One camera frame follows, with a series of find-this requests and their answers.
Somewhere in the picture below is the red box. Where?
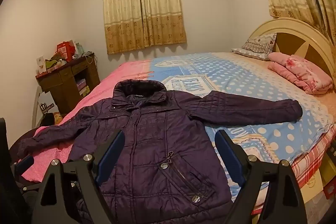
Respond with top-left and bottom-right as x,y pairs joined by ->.
324,182 -> 336,199

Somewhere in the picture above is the yellow box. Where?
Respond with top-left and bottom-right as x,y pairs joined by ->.
320,153 -> 336,185

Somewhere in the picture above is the cream wooden headboard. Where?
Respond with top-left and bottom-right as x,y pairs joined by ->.
247,17 -> 336,88

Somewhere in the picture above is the white printed box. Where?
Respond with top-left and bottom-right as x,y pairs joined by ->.
37,55 -> 46,74

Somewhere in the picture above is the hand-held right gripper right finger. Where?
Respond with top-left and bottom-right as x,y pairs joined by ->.
214,130 -> 307,224

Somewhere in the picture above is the patterned pillow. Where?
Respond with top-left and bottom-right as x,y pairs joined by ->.
231,33 -> 277,61

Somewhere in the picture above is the red plaid mattress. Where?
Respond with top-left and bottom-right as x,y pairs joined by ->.
251,130 -> 336,215

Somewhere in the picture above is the white metal frame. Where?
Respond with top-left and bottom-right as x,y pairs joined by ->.
31,91 -> 42,128

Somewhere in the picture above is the stack of boxes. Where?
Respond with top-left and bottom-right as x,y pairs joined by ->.
76,78 -> 91,97

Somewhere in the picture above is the cream printed board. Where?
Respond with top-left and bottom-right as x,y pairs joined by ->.
299,169 -> 324,199

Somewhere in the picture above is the pink folded blanket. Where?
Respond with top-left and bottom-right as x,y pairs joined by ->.
267,52 -> 334,94

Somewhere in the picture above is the purple quilted jacket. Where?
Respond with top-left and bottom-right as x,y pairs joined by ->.
16,79 -> 303,224

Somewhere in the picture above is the white paper bag black print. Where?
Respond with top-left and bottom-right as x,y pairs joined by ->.
38,91 -> 55,115

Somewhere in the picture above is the brown wooden desk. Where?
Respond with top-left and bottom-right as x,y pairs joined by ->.
35,53 -> 101,114

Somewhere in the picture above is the pink and blue printed bedsheet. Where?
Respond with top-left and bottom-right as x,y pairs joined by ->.
20,52 -> 336,216

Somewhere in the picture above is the green cloth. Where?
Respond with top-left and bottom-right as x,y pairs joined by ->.
45,55 -> 63,69

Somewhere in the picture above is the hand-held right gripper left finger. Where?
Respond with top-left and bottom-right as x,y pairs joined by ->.
31,130 -> 126,224

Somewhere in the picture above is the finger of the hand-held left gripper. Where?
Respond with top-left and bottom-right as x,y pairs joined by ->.
13,155 -> 35,174

